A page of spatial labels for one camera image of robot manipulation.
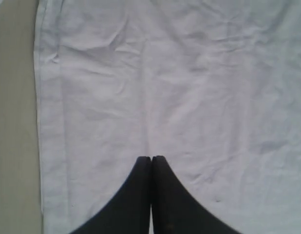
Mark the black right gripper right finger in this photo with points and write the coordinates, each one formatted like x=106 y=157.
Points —
x=175 y=210

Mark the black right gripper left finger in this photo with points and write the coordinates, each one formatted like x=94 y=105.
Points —
x=128 y=212

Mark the white t-shirt red lettering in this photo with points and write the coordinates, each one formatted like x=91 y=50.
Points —
x=212 y=85

